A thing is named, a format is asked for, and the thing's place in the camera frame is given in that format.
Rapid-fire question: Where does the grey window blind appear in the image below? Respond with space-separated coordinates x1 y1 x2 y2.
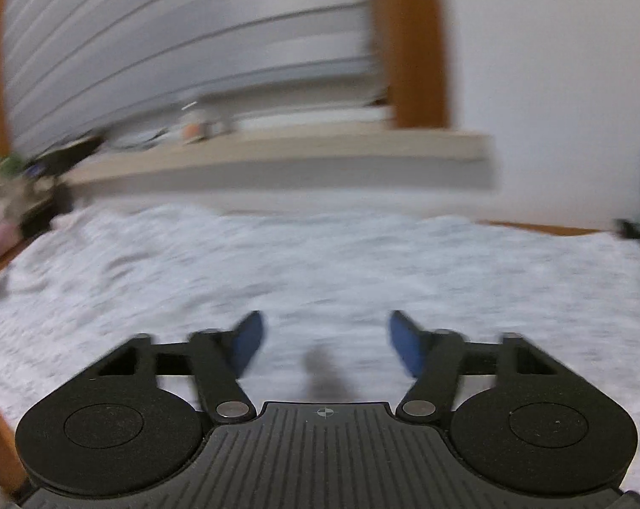
3 0 376 155

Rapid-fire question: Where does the white patterned garment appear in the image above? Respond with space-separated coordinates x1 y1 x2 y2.
0 201 640 452

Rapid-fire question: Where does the beige window sill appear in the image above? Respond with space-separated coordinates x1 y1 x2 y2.
67 123 495 191

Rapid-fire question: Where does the black device on sill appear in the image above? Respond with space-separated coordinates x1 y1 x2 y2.
23 134 105 178

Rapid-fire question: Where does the clear jar orange label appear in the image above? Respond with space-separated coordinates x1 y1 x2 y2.
180 101 214 144

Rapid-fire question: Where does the brown wooden window frame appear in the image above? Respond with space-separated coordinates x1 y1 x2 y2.
370 0 452 129

